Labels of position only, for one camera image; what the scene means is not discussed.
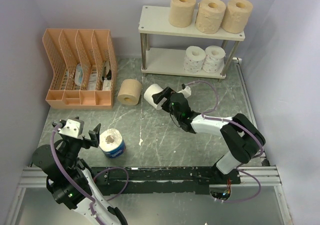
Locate plain white paper roll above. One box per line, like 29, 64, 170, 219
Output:
143, 83, 167, 110

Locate white roll blue wrapper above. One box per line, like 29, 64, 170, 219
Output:
99, 128, 126, 159

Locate white roll red dots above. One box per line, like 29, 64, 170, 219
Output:
183, 46, 207, 74

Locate brown roll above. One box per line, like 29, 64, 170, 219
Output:
195, 0, 226, 34
220, 0, 253, 34
117, 79, 142, 106
168, 0, 196, 28

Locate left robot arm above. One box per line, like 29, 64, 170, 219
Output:
32, 117, 128, 225

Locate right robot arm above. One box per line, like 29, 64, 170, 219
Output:
88, 84, 266, 184

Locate white two-tier shelf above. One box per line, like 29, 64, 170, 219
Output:
138, 5, 245, 79

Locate white paper packet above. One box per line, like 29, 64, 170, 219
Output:
87, 65, 98, 91

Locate blue correction tape pack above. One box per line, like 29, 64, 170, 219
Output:
74, 63, 83, 87

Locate white staples box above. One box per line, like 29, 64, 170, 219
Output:
101, 79, 112, 91

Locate black white brush tools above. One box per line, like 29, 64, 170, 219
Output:
100, 61, 112, 82

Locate orange plastic desk organizer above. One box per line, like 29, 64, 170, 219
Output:
42, 28, 118, 110

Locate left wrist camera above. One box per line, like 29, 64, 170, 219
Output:
58, 118, 85, 139

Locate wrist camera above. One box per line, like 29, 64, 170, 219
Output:
178, 83, 192, 99
58, 118, 85, 139

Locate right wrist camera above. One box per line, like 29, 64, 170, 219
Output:
178, 83, 192, 99

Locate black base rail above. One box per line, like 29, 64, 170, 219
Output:
91, 166, 241, 196

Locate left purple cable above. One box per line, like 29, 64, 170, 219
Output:
49, 123, 130, 225

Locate purple cable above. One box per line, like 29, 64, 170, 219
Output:
181, 79, 265, 204
49, 123, 130, 225

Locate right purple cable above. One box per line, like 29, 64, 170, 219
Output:
181, 79, 265, 204

